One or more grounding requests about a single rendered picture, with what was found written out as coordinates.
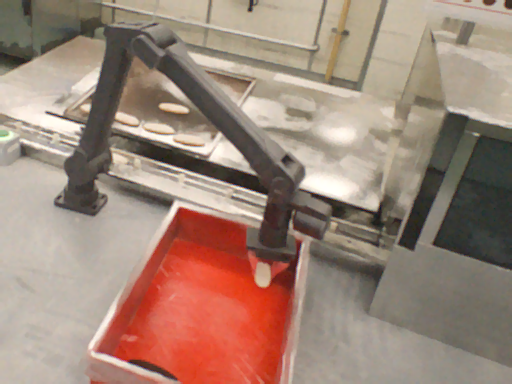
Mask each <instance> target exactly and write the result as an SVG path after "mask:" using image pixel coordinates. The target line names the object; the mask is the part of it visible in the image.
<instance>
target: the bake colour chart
mask: <svg viewBox="0 0 512 384"><path fill-rule="evenodd" d="M419 12H423V13H428V14H433V15H439V16H444V17H449V18H454V19H460V20H465V21H470V22H476V23H482V24H487V25H492V26H497V27H503V28H508V29H512V0H423V3H422V6H421V9H419Z"/></svg>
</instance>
